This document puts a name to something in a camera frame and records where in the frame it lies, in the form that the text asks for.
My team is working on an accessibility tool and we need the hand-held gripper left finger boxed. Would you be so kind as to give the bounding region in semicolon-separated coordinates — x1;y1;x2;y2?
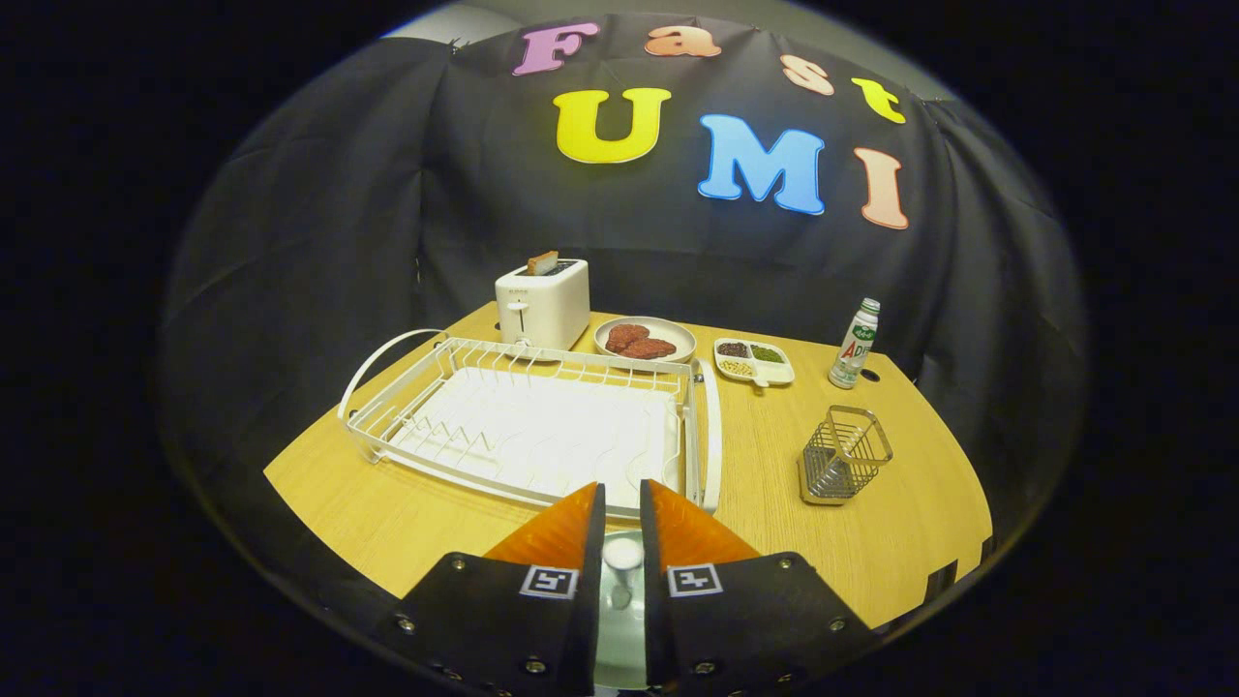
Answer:
387;481;608;697

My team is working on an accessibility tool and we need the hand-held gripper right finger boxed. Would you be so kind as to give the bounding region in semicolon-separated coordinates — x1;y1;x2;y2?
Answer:
639;478;877;697

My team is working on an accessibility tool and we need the pale green plate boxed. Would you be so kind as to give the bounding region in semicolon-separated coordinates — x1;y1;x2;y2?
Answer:
592;528;648;690

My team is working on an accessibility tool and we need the spoon with blue checked handle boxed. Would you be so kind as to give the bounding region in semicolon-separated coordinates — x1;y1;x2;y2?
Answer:
601;536;646;613

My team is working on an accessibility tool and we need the white wire dish rack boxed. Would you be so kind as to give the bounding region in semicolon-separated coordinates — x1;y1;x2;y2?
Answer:
338;329;723;521

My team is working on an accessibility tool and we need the metal wire basket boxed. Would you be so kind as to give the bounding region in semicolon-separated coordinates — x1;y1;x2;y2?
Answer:
799;405;894;506

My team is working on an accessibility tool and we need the round beige plate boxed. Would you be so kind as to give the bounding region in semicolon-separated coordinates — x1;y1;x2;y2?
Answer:
593;317;698;365

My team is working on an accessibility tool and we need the white divided tray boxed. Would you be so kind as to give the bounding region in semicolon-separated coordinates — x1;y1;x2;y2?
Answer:
713;337;796;388

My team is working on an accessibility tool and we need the white toaster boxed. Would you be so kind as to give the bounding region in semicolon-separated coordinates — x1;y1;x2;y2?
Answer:
495;258;591;351

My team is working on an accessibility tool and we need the white drink bottle green label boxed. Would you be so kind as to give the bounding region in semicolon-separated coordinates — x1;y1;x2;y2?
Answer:
829;297;881;390

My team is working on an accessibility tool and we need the black backdrop cloth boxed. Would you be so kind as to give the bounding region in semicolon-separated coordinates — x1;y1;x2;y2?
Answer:
160;12;1085;669

